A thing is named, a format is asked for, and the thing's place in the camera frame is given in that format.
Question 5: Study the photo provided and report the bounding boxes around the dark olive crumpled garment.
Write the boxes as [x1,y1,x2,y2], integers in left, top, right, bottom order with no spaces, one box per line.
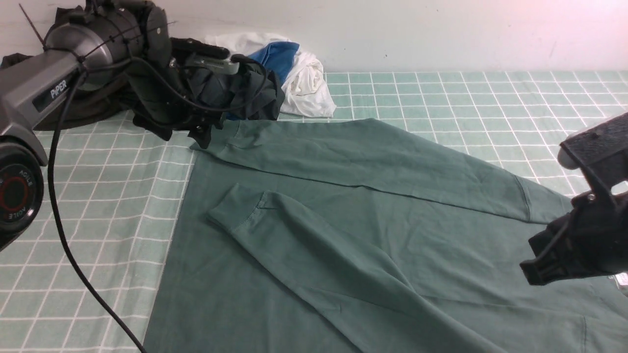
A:
[0,6,133,131]

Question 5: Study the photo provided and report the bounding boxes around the green long-sleeved shirt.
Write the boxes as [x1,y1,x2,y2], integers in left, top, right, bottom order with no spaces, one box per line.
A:
[144,119,627,353]

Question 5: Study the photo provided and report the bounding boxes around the black gripper far side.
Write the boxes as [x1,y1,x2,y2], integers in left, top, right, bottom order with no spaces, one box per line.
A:
[125,37,237,149]

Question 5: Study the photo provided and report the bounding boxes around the dark teal crumpled garment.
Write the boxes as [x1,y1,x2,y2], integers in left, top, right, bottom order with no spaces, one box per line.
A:
[184,54,285,120]

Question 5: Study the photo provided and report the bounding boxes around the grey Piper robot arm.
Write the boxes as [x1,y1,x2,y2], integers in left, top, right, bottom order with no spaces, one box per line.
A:
[1,0,627,285]

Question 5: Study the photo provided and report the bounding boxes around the blue crumpled garment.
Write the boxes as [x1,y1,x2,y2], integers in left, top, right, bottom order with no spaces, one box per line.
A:
[226,42,300,121]

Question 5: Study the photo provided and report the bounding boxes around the white crumpled garment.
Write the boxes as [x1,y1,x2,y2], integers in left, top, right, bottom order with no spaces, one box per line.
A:
[204,32,336,118]

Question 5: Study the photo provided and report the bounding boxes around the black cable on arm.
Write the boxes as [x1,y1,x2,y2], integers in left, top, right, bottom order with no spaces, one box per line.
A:
[47,54,268,353]

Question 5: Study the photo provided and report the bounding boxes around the black gripper near side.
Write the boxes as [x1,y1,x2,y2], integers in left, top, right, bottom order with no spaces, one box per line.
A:
[520,114,628,286]

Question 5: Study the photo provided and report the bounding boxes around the green checkered bed sheet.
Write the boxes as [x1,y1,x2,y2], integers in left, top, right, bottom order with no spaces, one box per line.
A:
[0,72,628,353]

